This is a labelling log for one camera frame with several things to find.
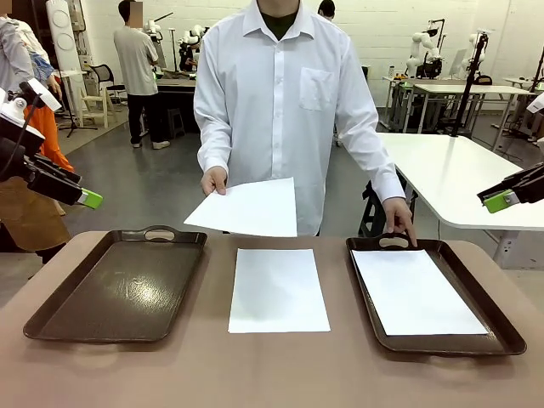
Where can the person in grey t-shirt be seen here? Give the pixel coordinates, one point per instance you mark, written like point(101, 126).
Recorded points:
point(136, 59)

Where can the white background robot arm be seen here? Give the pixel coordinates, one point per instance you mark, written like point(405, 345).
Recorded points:
point(418, 51)
point(474, 55)

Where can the person in white shirt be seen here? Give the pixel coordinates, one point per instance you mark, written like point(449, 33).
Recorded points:
point(276, 106)

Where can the white A4 paper stack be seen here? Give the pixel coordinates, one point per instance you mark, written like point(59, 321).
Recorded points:
point(278, 293)

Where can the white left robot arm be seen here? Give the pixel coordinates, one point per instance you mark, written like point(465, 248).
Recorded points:
point(8, 108)

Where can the grey background work table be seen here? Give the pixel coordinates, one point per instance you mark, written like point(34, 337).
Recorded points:
point(446, 91)

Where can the person's right hand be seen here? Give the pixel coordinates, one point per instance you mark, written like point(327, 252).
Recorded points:
point(214, 180)

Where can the white rounded table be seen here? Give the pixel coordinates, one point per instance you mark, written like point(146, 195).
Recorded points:
point(442, 170)

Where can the dark-haired background person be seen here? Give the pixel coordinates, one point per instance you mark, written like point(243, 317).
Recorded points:
point(327, 8)

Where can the black mesh office chair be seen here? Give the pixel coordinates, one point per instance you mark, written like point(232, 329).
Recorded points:
point(102, 74)

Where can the black bag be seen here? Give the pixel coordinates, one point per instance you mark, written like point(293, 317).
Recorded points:
point(372, 189)

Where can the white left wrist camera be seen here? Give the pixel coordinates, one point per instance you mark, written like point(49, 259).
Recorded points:
point(44, 95)

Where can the dark background workbench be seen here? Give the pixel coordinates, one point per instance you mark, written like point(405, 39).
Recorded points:
point(178, 91)

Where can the black step stool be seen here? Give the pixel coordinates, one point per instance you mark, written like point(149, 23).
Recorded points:
point(372, 217)

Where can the right gripper black green finger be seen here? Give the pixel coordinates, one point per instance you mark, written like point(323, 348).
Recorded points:
point(523, 176)
point(501, 202)

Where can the white wooden folding chair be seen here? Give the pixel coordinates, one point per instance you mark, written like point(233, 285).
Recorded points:
point(95, 106)

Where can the figure in orange skirt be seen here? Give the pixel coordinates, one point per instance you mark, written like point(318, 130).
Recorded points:
point(51, 136)

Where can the black tripod pole with camera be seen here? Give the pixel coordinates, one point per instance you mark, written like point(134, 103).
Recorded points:
point(467, 85)

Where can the person's left hand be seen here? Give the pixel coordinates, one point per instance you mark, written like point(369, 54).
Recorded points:
point(399, 214)

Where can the white black humanoid robot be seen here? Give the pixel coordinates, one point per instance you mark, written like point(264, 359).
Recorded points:
point(189, 47)

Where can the left gripper black green finger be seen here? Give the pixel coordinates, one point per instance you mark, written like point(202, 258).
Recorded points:
point(51, 168)
point(55, 189)

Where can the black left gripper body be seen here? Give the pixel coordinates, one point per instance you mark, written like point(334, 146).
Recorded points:
point(17, 153)

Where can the white tower air conditioner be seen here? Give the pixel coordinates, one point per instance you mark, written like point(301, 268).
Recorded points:
point(64, 38)

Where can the black floor tripod stand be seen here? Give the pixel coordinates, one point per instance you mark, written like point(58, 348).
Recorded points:
point(74, 123)

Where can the person's right forearm white sleeve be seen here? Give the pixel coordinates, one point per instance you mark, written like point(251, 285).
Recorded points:
point(210, 149)

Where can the person's left forearm white sleeve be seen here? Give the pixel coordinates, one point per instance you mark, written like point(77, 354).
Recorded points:
point(378, 166)

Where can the small black plastic stool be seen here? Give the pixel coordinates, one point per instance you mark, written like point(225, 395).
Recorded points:
point(175, 123)

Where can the white A4 paper sheet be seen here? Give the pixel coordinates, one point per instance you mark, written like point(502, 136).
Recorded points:
point(416, 293)
point(251, 208)

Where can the person in brown apron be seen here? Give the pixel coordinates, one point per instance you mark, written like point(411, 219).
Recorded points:
point(25, 212)

